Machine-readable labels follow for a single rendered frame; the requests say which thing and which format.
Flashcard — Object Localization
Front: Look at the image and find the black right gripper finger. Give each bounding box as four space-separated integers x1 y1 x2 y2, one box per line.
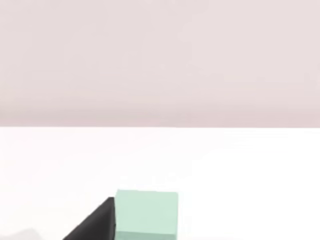
61 196 117 240

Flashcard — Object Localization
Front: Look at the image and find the mint green cube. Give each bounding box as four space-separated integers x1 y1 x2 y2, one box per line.
114 189 179 240

